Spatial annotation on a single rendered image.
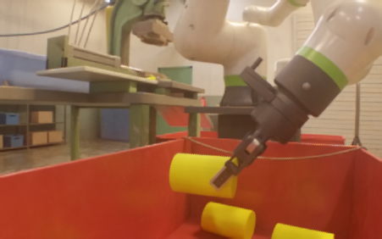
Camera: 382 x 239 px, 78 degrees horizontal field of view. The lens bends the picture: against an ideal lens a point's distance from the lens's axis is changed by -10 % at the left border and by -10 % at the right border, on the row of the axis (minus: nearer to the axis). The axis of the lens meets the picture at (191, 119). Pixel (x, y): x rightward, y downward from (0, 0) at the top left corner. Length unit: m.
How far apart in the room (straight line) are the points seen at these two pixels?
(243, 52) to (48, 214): 0.60
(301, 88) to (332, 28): 0.10
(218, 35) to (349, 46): 0.37
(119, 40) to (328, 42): 0.88
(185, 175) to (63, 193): 0.20
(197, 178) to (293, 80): 0.21
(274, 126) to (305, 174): 0.26
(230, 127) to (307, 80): 0.39
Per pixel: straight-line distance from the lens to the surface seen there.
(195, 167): 0.44
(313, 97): 0.40
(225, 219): 0.59
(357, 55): 0.42
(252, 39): 0.75
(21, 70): 0.76
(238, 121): 0.74
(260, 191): 0.66
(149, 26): 1.00
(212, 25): 0.67
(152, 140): 1.35
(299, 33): 6.50
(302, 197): 0.65
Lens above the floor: 0.91
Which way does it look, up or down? 2 degrees down
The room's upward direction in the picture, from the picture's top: 1 degrees clockwise
